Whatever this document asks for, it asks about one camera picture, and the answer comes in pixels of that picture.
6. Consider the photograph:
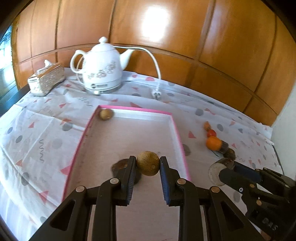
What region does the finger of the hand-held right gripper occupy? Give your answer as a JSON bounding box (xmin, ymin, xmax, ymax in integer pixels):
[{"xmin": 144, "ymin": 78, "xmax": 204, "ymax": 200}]
[
  {"xmin": 233, "ymin": 162, "xmax": 267, "ymax": 183},
  {"xmin": 219, "ymin": 169, "xmax": 262, "ymax": 198}
]

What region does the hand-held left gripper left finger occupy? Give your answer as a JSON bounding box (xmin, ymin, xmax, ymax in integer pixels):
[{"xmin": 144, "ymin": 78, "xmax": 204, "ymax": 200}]
[{"xmin": 30, "ymin": 156, "xmax": 137, "ymax": 241}]

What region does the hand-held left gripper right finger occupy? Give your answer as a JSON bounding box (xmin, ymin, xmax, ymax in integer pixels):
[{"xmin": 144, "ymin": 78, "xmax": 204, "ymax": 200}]
[{"xmin": 159, "ymin": 156, "xmax": 264, "ymax": 241}]

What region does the cut sugarcane piece pale face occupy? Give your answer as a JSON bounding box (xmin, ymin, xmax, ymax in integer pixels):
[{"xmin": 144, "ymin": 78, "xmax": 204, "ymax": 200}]
[{"xmin": 208, "ymin": 158, "xmax": 234, "ymax": 186}]

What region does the round brown fruit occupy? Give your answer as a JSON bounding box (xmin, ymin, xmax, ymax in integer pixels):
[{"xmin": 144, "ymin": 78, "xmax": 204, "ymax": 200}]
[
  {"xmin": 136, "ymin": 151, "xmax": 160, "ymax": 176},
  {"xmin": 99, "ymin": 108, "xmax": 114, "ymax": 121}
]

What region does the small dark sugarcane piece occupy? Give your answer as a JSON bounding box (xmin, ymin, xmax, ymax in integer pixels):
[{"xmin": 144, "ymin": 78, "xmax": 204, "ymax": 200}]
[{"xmin": 223, "ymin": 149, "xmax": 236, "ymax": 161}]

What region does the large orange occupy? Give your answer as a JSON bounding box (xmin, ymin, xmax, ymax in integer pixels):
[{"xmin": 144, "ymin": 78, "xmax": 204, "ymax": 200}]
[{"xmin": 206, "ymin": 136, "xmax": 222, "ymax": 151}]

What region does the pink-rimmed shallow tray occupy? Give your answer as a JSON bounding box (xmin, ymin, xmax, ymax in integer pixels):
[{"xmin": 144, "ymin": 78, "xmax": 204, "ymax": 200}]
[{"xmin": 61, "ymin": 105, "xmax": 193, "ymax": 241}]

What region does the white patterned tablecloth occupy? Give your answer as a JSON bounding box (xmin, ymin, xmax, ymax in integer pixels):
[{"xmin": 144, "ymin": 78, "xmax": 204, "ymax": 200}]
[{"xmin": 0, "ymin": 67, "xmax": 275, "ymax": 241}]

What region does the white ceramic electric kettle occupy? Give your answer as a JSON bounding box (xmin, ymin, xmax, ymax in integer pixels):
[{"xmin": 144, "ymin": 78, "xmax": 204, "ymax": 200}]
[{"xmin": 70, "ymin": 37, "xmax": 136, "ymax": 95}]

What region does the silver patterned tissue box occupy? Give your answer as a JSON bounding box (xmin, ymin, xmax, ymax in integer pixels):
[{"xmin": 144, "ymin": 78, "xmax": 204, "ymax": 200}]
[{"xmin": 27, "ymin": 60, "xmax": 66, "ymax": 97}]

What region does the wooden glass door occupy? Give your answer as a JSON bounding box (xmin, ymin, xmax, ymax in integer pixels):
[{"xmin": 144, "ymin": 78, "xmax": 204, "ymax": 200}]
[{"xmin": 0, "ymin": 24, "xmax": 19, "ymax": 98}]

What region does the white power cord with plug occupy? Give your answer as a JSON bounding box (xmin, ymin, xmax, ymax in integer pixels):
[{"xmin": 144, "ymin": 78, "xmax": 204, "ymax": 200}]
[{"xmin": 75, "ymin": 45, "xmax": 162, "ymax": 101}]

